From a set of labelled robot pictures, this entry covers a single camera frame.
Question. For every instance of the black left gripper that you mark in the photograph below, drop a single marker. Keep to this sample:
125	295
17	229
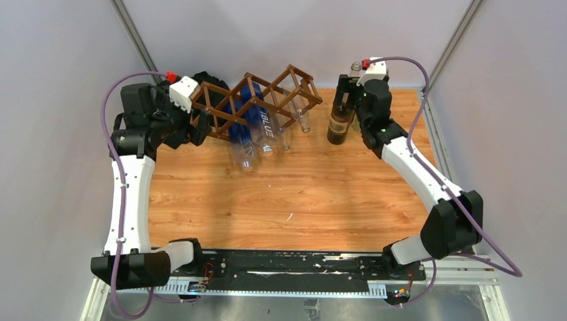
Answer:
197	132

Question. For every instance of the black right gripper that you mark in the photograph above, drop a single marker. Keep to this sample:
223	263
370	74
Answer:
346	85

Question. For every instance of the dark green wine bottle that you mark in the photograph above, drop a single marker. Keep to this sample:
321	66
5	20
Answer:
340	120

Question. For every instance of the clear bottle with black label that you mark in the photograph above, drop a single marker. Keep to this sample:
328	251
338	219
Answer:
355	69

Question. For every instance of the brown wooden wine rack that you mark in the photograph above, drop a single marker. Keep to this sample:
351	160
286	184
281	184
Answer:
291	82

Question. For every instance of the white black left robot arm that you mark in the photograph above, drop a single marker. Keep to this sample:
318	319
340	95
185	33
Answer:
151	116

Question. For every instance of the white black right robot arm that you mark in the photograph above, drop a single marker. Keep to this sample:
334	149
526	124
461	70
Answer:
454	215

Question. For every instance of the blue clear bottle lower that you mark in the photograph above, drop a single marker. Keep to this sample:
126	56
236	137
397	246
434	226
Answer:
241	146

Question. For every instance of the small clear bottle in rack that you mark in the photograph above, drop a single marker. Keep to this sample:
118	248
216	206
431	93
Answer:
297	108

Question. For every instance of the blue clear bottle lettered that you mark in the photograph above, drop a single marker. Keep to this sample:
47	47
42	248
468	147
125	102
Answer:
260	126

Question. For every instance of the black cloth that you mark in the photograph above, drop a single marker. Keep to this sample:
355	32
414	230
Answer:
215	97

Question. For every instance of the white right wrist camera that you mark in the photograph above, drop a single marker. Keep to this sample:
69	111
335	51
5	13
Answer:
372	71

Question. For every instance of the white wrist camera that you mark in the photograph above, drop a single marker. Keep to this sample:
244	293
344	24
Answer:
372	71
182	91

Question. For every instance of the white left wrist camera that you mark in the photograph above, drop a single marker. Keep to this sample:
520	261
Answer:
182	91

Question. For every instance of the aluminium table edge rail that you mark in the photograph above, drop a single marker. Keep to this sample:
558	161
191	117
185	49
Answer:
437	140

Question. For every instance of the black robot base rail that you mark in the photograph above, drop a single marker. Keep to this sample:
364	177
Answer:
301	274

